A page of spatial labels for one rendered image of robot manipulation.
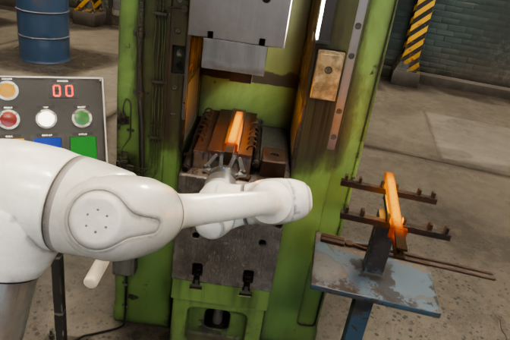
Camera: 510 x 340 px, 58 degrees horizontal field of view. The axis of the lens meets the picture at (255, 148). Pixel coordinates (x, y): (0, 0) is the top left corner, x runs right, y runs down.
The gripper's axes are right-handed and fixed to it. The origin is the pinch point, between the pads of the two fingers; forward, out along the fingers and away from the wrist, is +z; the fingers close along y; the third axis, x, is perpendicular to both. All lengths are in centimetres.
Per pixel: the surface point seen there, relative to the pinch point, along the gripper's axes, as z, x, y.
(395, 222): -20, -4, 50
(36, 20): 385, -55, -255
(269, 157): 13.1, -5.6, 13.6
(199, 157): 10.0, -8.1, -10.5
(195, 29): 10.3, 35.0, -15.4
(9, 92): -7, 12, -65
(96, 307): 30, -104, -54
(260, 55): 10.4, 29.8, 5.5
